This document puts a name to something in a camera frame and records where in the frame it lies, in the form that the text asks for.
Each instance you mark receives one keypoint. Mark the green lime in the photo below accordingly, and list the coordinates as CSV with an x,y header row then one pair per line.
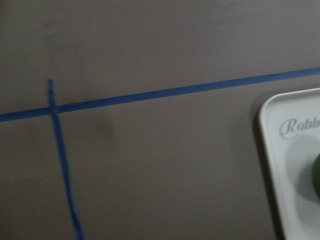
x,y
315,176

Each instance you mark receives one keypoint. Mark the cream rabbit tray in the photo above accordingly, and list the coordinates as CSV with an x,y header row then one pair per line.
x,y
290,128

